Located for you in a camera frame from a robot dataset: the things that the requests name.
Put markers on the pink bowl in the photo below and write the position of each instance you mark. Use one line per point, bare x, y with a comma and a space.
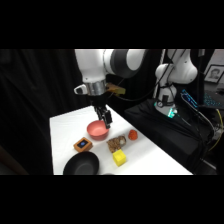
97, 130

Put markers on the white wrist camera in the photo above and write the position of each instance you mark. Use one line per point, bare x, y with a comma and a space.
80, 89

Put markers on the blue backlit keyboard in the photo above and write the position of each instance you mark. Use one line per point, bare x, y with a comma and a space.
213, 100

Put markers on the tan wrist mount bracket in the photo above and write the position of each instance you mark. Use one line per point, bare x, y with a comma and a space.
116, 89

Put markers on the yellow cube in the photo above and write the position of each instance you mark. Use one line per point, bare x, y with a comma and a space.
119, 157

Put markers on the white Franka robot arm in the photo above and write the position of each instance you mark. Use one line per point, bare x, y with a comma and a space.
91, 66

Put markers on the blue lit device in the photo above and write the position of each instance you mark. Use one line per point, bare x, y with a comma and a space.
190, 99

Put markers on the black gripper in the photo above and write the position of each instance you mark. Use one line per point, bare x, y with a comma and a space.
98, 100

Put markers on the black curtain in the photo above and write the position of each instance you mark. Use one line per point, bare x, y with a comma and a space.
36, 100

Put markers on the orange box with blue screen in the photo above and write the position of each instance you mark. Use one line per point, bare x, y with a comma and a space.
82, 144

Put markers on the framed portrait picture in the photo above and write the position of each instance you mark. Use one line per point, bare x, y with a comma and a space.
214, 74

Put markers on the black robot stand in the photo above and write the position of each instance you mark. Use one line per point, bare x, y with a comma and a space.
160, 130

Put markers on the black bowl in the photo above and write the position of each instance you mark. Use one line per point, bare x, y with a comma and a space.
81, 164

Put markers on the red ball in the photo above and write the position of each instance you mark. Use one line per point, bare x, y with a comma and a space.
133, 134

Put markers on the green base light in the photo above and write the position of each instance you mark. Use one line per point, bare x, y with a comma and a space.
171, 113

